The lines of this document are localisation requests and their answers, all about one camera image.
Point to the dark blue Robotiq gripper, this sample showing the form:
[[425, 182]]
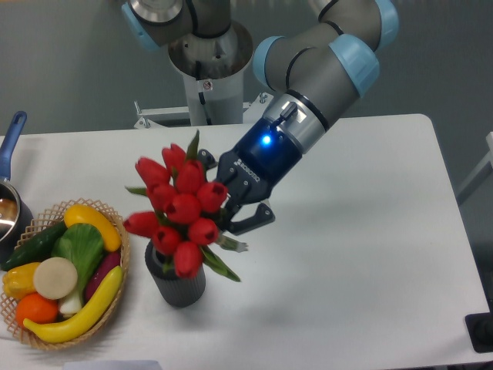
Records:
[[250, 171]]

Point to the red tulip bouquet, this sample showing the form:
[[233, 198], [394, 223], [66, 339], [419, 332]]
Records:
[[186, 213]]

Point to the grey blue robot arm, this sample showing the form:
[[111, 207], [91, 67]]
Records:
[[317, 76]]

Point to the dark grey ribbed vase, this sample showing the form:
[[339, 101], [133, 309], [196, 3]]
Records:
[[176, 291]]

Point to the purple sweet potato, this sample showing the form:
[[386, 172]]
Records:
[[110, 261]]

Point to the yellow squash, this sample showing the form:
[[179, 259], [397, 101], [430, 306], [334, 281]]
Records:
[[84, 214]]

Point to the green bok choy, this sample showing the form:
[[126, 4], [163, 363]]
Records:
[[82, 244]]

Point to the woven wicker basket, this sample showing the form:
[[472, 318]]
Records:
[[47, 218]]

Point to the beige round slice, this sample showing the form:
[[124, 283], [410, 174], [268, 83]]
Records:
[[55, 278]]

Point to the green cucumber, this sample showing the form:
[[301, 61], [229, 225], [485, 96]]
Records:
[[35, 249]]

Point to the yellow banana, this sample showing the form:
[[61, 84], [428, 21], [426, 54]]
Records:
[[85, 319]]

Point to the orange fruit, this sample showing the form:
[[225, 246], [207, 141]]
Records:
[[36, 308]]

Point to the yellow bell pepper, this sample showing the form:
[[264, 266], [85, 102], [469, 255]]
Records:
[[19, 281]]

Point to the black device at table edge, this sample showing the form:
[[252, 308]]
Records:
[[479, 328]]

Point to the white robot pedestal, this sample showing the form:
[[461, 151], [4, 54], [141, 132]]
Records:
[[212, 71]]

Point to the blue handled saucepan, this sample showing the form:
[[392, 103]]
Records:
[[15, 214]]

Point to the white frame at right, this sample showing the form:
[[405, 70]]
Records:
[[477, 176]]

